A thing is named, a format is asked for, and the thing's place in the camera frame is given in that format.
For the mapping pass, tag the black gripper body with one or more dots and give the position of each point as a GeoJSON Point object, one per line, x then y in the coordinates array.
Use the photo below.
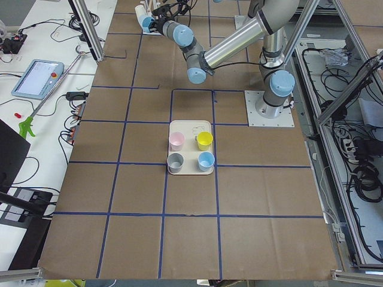
{"type": "Point", "coordinates": [158, 26]}

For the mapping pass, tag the light blue plastic cup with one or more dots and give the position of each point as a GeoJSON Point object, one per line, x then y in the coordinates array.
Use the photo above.
{"type": "Point", "coordinates": [146, 22]}

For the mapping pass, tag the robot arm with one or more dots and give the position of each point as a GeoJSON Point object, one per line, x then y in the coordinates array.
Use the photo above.
{"type": "Point", "coordinates": [265, 20]}

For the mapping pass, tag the pink plastic cup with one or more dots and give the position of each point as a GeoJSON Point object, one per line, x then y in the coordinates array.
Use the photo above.
{"type": "Point", "coordinates": [176, 141]}

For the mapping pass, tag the yellow plastic cup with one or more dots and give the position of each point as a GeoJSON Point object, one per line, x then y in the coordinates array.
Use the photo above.
{"type": "Point", "coordinates": [204, 140]}

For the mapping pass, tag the grey plastic cup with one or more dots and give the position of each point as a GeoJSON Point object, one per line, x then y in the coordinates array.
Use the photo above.
{"type": "Point", "coordinates": [175, 162]}

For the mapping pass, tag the black power adapter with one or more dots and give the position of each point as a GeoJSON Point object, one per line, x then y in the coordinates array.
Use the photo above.
{"type": "Point", "coordinates": [76, 95]}

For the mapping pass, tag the cream bunny tray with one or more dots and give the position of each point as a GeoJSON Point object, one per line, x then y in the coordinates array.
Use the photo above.
{"type": "Point", "coordinates": [190, 150]}

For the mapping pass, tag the blue teach pendant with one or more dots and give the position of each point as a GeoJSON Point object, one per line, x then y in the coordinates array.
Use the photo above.
{"type": "Point", "coordinates": [38, 79]}

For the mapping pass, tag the reacher grabber tool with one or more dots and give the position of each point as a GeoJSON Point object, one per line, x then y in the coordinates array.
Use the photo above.
{"type": "Point", "coordinates": [25, 126]}

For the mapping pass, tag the white wire cup rack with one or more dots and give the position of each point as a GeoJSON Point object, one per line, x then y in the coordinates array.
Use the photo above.
{"type": "Point", "coordinates": [145, 8]}

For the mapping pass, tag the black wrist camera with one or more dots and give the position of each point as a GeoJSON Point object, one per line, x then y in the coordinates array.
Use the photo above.
{"type": "Point", "coordinates": [172, 10]}

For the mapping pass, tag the aluminium frame post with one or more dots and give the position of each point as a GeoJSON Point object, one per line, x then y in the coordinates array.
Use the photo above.
{"type": "Point", "coordinates": [82, 15]}

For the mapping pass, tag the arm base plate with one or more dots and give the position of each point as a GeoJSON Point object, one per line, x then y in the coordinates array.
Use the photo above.
{"type": "Point", "coordinates": [260, 114]}

